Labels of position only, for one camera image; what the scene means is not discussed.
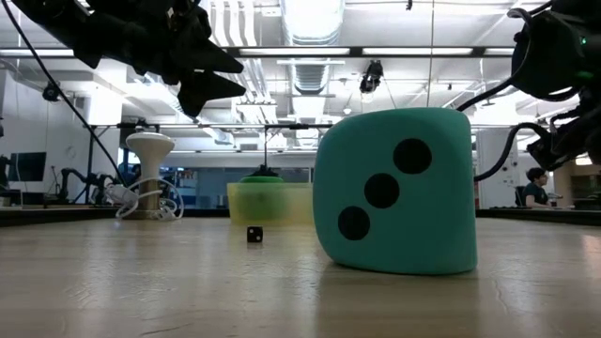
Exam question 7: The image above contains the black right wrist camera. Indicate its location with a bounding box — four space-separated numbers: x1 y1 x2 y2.
526 106 601 171

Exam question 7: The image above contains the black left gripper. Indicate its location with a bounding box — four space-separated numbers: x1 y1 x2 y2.
74 0 247 118

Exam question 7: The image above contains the white cabinet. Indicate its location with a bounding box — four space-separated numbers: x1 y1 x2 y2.
474 129 517 208

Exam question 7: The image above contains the yellow translucent tray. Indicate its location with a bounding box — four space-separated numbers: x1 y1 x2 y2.
226 181 315 226

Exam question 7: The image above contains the teal foam die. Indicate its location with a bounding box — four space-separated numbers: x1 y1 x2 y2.
313 107 479 277

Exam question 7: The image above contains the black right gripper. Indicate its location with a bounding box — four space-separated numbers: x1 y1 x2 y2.
511 0 601 100

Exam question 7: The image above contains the person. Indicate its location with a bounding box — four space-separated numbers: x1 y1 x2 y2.
518 167 558 209

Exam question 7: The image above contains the green foam die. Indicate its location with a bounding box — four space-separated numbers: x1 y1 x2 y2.
239 176 285 225

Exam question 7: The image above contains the white mushroom-shaped lamp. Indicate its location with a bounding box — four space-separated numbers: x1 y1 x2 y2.
125 131 176 221

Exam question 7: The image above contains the black aluminium table frame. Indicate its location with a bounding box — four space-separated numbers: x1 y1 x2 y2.
0 206 601 227

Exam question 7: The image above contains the black overhead rail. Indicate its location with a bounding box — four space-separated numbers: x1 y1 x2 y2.
0 45 517 58

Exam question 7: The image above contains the black computer monitor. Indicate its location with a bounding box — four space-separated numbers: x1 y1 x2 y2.
7 151 48 183

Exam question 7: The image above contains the black ceiling camera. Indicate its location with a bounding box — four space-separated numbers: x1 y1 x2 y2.
359 59 385 94
41 82 61 103

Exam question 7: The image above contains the white cable with adapter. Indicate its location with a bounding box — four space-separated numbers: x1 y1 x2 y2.
105 177 185 222

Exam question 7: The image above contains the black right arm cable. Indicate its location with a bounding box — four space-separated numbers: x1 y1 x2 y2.
457 7 601 183

